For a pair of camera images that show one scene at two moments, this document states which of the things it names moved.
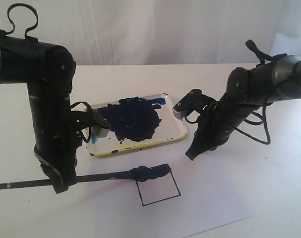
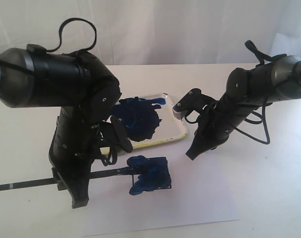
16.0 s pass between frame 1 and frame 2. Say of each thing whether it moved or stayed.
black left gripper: moved
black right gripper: stayed
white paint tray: stayed
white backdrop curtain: stayed
